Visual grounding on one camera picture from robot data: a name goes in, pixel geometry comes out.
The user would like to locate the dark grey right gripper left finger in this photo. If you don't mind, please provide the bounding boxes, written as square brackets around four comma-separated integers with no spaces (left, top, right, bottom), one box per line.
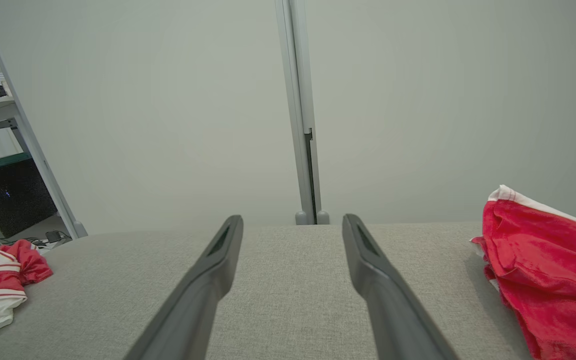
[123,215,244,360]

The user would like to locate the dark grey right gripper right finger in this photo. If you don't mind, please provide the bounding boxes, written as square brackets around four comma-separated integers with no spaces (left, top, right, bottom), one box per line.
[342,214,461,360]

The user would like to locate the red shorts with white stripe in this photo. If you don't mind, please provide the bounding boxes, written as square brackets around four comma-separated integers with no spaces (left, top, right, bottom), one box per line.
[470,185,576,360]

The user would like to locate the white partition panel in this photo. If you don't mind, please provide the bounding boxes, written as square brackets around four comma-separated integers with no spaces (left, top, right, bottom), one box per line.
[0,0,301,236]
[303,0,576,232]

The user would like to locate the black computer tower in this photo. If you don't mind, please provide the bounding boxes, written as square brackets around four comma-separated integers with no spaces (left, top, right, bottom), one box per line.
[0,159,59,239]

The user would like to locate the grey partition joining post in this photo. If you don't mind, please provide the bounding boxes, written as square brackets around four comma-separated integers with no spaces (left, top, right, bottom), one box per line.
[274,0,330,226]

